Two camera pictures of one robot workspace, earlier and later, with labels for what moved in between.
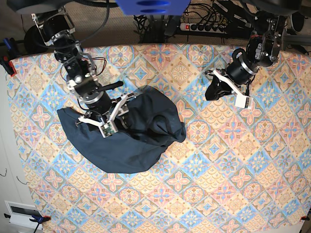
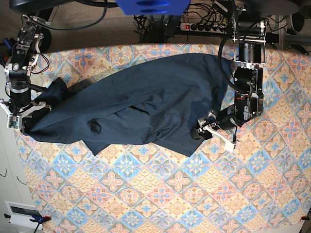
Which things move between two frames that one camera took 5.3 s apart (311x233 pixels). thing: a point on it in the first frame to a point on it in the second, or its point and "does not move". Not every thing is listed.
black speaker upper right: (297, 20) does not move
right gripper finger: (247, 83) to (234, 140)
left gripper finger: (123, 110) to (26, 124)
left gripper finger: (97, 123) to (42, 105)
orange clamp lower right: (305, 218) does not move
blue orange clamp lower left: (38, 219) does not move
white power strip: (203, 27) does not move
